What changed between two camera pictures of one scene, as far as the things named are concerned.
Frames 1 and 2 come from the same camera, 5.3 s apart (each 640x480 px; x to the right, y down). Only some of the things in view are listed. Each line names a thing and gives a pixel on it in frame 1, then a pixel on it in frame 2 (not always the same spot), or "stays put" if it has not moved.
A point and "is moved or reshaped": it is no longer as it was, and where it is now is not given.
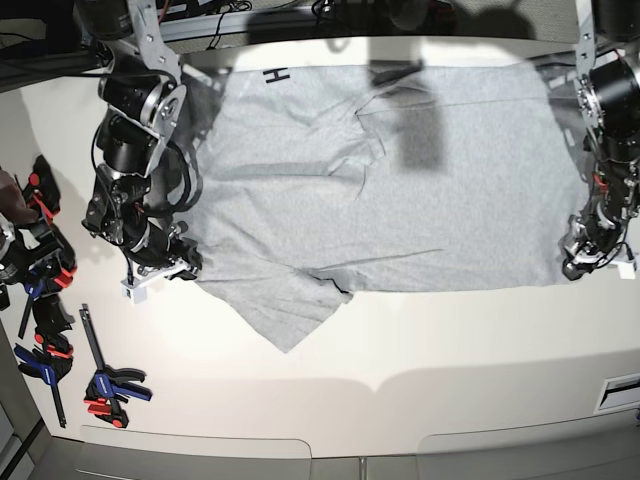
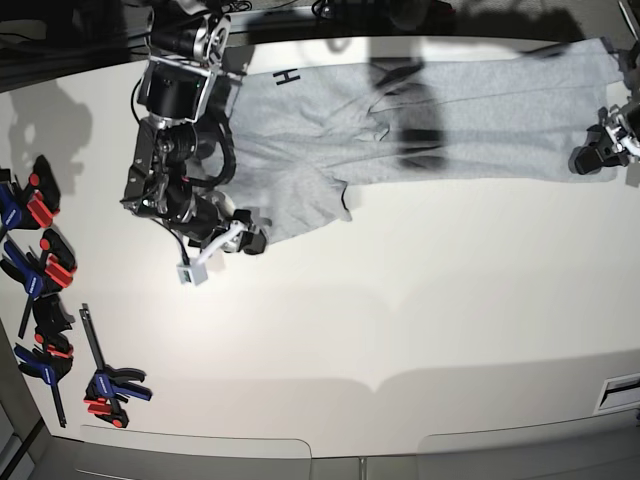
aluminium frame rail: [239, 23] stays put
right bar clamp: [104, 390] stays put
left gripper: [155, 248] → [201, 218]
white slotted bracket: [619, 393] stays put
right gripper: [593, 236] → [622, 124]
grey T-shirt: [317, 179] is moved or reshaped
